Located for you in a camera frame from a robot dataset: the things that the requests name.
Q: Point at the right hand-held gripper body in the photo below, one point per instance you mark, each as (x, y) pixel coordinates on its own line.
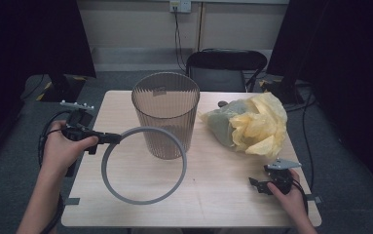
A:
(283, 178)

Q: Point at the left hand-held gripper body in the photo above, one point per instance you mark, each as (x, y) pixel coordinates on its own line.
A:
(78, 131)

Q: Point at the yellow plastic trash bag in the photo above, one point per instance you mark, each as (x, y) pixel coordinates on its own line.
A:
(258, 130)

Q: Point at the person's right hand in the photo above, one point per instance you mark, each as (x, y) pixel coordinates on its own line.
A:
(292, 201)

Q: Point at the person's left hand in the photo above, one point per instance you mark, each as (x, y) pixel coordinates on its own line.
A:
(59, 152)

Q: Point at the grey tape piece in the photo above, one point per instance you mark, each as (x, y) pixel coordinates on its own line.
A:
(317, 199)
(72, 201)

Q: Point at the black stand base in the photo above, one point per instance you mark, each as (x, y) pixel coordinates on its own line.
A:
(283, 89)
(62, 89)

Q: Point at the black curtain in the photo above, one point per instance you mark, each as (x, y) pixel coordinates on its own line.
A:
(28, 35)
(346, 65)

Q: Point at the black folding chair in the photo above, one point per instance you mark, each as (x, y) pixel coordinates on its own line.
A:
(226, 78)

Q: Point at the thin vertical wall pipe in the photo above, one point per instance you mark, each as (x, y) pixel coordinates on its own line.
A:
(200, 26)

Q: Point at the white wall outlet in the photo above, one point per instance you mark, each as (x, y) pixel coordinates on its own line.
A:
(180, 6)

